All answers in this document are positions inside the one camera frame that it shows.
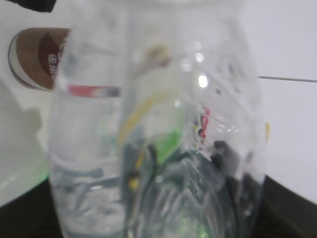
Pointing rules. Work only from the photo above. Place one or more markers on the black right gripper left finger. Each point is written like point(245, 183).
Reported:
point(31, 215)

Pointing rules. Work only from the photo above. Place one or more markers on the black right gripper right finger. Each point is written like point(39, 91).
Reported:
point(284, 214)

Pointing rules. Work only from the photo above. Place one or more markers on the clear plastic juice bottle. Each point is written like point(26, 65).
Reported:
point(156, 126)

